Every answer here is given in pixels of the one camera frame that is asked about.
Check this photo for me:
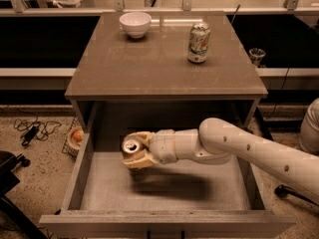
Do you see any green white soda can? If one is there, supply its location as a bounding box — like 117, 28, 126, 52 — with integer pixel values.
187, 22, 210, 64

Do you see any black chair leg with caster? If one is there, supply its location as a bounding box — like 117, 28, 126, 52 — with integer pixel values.
274, 184, 315, 204

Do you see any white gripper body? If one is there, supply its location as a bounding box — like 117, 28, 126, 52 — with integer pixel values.
150, 129, 177, 164

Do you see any white ceramic bowl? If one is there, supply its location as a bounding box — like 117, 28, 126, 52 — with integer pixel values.
119, 12, 152, 39

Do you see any open grey top drawer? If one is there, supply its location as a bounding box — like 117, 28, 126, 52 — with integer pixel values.
39, 101, 297, 239

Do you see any black power adapter with cable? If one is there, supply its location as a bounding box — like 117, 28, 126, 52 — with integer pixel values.
14, 119, 62, 147

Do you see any metal railing frame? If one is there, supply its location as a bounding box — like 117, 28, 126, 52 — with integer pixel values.
0, 0, 319, 18

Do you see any black wire basket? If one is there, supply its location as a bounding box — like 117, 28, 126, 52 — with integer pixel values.
62, 117, 81, 161

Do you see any clear glass cup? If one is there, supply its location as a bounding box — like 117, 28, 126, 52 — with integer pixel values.
248, 48, 266, 67

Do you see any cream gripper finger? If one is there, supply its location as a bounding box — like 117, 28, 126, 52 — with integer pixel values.
123, 149, 157, 169
123, 131, 154, 148

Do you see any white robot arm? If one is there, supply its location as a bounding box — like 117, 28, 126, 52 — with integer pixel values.
122, 118, 319, 204

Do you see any grey cabinet with counter top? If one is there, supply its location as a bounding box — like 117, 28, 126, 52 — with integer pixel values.
66, 12, 267, 127

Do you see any orange soda can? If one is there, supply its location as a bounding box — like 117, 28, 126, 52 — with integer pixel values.
122, 136, 145, 173

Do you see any black office chair base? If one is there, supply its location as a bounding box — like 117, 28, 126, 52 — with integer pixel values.
0, 150, 48, 239

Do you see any plate with orange fruit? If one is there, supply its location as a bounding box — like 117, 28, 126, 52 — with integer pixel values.
67, 126, 84, 150

